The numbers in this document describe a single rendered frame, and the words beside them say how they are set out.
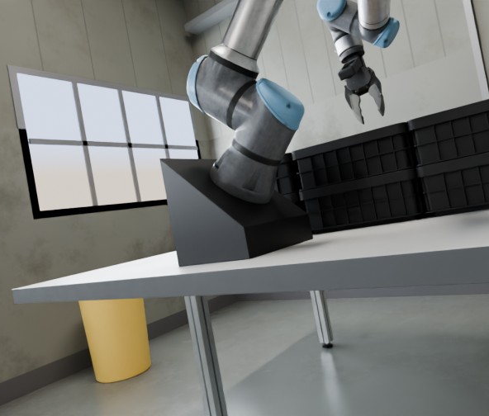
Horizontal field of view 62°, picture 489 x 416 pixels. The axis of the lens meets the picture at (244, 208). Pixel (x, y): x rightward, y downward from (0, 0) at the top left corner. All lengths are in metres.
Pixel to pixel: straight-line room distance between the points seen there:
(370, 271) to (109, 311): 2.09
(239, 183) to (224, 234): 0.13
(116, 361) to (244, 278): 1.99
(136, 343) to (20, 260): 0.88
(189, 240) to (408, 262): 0.47
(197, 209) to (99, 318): 1.77
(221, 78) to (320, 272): 0.49
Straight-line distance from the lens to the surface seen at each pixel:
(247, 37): 0.91
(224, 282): 0.67
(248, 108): 0.86
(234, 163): 0.87
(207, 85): 0.91
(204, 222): 0.82
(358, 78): 1.28
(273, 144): 0.85
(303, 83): 3.58
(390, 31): 1.19
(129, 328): 2.55
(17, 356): 2.87
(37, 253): 2.90
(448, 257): 0.51
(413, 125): 1.03
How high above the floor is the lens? 0.77
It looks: 2 degrees up
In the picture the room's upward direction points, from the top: 10 degrees counter-clockwise
